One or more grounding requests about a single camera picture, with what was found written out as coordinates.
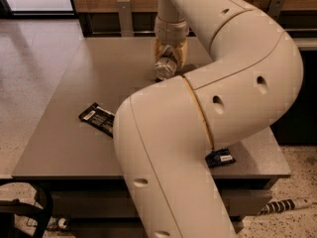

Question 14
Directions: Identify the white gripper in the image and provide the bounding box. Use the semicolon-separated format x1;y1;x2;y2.
155;17;189;70

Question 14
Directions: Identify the silver 7up soda can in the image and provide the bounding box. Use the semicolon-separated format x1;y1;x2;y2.
155;57;177;80

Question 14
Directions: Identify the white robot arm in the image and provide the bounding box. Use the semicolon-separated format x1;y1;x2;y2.
114;0;303;238

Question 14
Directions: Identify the black snack wrapper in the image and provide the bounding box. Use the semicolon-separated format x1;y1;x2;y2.
78;102;115;137

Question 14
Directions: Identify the blue snack wrapper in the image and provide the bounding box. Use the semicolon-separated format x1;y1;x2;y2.
205;148;236;168

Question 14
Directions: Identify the striped white power strip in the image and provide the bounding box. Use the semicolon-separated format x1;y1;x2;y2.
259;197;314;215

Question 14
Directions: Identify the black chair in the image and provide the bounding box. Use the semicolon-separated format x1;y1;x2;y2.
0;181;53;238

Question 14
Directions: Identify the left metal bracket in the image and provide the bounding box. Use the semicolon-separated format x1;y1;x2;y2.
117;0;134;37

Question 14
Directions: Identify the metal bracket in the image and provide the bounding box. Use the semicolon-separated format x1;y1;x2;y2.
266;0;285;18
117;0;134;37

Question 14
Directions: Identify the right metal bracket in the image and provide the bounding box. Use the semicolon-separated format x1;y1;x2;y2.
266;0;285;18

